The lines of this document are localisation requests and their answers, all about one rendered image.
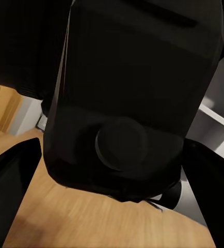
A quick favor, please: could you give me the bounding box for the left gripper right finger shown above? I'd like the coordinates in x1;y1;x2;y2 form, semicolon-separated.
181;138;224;248

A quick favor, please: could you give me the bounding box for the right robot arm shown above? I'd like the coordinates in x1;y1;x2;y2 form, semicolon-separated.
146;179;207;227

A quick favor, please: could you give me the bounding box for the digital camera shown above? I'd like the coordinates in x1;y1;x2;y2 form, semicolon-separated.
0;0;224;203

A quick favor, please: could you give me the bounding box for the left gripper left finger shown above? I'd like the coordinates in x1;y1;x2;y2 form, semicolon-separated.
0;137;42;248

